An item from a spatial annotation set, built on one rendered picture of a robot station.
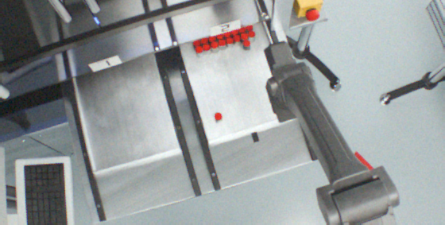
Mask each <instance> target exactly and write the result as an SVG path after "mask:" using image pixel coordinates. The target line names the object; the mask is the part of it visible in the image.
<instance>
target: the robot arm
mask: <svg viewBox="0 0 445 225"><path fill-rule="evenodd" d="M263 50H264V54H265V58H266V62H267V65H268V67H269V71H270V73H271V76H270V78H268V80H267V82H266V86H265V88H266V91H267V93H268V96H269V101H270V104H271V109H272V111H273V113H274V114H276V116H277V120H278V123H283V122H287V121H289V120H292V119H294V118H297V119H298V120H299V122H300V125H301V126H302V128H303V130H304V133H305V134H306V136H307V138H308V140H309V142H310V144H311V146H312V148H313V150H314V152H315V155H316V156H317V158H318V159H319V163H320V164H321V166H322V168H323V170H324V173H325V175H326V177H327V179H328V180H329V184H328V185H325V186H323V187H320V188H317V189H316V198H317V200H318V204H319V209H320V211H321V212H322V216H323V218H324V219H325V221H326V225H397V223H396V219H395V217H394V212H393V208H394V207H397V206H399V205H400V197H399V193H398V191H397V187H396V185H395V184H394V182H393V181H392V179H391V177H390V176H389V174H388V173H387V172H386V169H385V168H384V167H383V165H382V166H379V167H376V168H374V169H370V170H369V168H367V167H366V166H365V165H364V164H362V163H361V162H360V161H359V160H358V159H357V158H356V155H354V154H353V152H352V151H351V150H352V149H351V148H350V147H349V146H348V144H347V141H346V139H345V138H344V137H343V135H342V133H341V131H340V130H339V128H338V127H337V125H336V124H335V121H334V119H333V118H332V117H331V115H330V114H329V112H328V109H327V108H326V106H325V105H324V104H323V102H322V100H321V99H320V97H319V94H318V92H317V87H316V84H315V81H314V80H313V76H312V72H311V69H310V67H309V66H307V65H306V64H305V63H304V62H303V61H302V62H299V63H296V59H295V58H294V59H293V57H292V54H291V51H290V48H289V46H288V42H285V41H280V42H277V43H274V44H271V45H269V46H267V47H265V48H264V49H263Z"/></svg>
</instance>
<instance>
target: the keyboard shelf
mask: <svg viewBox="0 0 445 225"><path fill-rule="evenodd" d="M62 162H63V163H64V183H65V199H66V201H67V214H68V225H75V207H74V197H73V181H72V158H71V157H70V156H60V157H40V158H37V157H34V158H28V159H17V160H16V161H15V169H16V194H17V214H16V215H12V214H9V215H7V223H8V225H27V219H26V208H25V183H24V182H25V171H24V165H42V164H48V163H50V164H55V163H62Z"/></svg>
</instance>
